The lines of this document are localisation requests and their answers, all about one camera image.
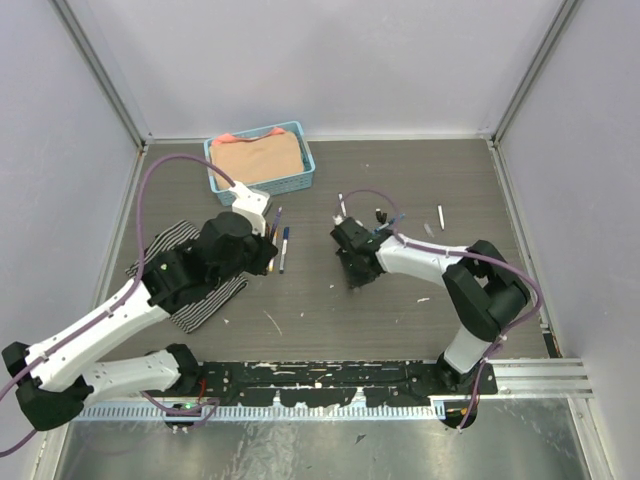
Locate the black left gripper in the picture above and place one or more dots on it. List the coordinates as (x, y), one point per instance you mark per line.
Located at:
(267, 251)

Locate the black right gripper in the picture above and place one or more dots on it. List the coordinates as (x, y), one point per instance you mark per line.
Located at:
(353, 279)

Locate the white pen blue end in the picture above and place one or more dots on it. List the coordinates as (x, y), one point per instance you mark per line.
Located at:
(284, 249)

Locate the purple gel pen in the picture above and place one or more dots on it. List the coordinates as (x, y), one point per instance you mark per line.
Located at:
(275, 223)

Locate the white pen yellow end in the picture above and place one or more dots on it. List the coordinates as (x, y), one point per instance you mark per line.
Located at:
(271, 263)

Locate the cyan gel pen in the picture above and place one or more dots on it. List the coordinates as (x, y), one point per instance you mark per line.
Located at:
(389, 223)

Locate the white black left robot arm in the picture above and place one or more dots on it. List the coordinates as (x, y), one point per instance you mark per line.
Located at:
(59, 377)

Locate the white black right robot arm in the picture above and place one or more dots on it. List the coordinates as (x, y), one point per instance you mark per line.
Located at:
(486, 292)

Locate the white pen black tip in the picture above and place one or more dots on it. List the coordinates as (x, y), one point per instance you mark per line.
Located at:
(342, 205)

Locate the white pen at right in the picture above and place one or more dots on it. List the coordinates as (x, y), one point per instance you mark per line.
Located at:
(441, 218)

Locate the black white striped cloth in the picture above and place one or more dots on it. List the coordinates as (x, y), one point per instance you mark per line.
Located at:
(191, 273)

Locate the peach folded cloth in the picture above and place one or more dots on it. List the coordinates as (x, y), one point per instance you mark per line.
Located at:
(257, 159)

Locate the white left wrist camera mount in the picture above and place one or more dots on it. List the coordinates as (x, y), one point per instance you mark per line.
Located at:
(252, 204)

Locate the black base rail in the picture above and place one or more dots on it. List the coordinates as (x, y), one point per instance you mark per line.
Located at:
(322, 384)

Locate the slotted cable duct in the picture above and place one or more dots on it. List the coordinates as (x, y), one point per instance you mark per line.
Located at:
(145, 411)

